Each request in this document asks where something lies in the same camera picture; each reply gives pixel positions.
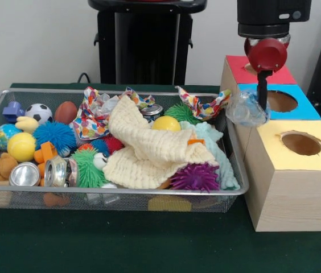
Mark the cream waffle cloth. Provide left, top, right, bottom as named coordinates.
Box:
left=102, top=95, right=217, bottom=190

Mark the colourful polka dot cloth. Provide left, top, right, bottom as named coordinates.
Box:
left=175, top=85, right=232, bottom=121

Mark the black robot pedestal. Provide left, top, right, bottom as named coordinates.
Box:
left=88, top=0, right=208, bottom=85

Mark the crushed bottle with blue label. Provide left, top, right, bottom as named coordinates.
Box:
left=225, top=88, right=271, bottom=127

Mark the crushed silver drink can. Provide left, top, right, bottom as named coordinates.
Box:
left=44, top=156, right=79, bottom=188

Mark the shallow wire mesh bin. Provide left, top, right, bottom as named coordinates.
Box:
left=0, top=88, right=249, bottom=213

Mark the purple spiky rubber ball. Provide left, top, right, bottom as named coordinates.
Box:
left=169, top=162, right=221, bottom=193

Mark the colourful heart print cloth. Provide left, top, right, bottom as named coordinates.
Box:
left=73, top=86, right=113, bottom=140

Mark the wooden box with three holes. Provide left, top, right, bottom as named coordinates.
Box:
left=219, top=55, right=321, bottom=233

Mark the black cable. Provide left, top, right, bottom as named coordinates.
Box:
left=76, top=72, right=101, bottom=85

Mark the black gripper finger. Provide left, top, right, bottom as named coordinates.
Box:
left=256, top=71, right=272, bottom=110

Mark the light blue waffle cloth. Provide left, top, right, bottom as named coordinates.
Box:
left=179, top=121, right=241, bottom=191

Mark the green spiky rubber ball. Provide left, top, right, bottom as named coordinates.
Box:
left=71, top=147, right=110, bottom=188

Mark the long orange building brick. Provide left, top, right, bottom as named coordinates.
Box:
left=33, top=141, right=59, bottom=187

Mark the blue spiky rubber ball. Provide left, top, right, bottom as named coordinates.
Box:
left=33, top=121, right=78, bottom=156

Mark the plain yellow ball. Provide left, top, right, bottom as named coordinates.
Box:
left=6, top=132, right=37, bottom=163

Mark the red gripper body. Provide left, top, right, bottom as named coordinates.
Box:
left=244, top=36, right=289, bottom=73

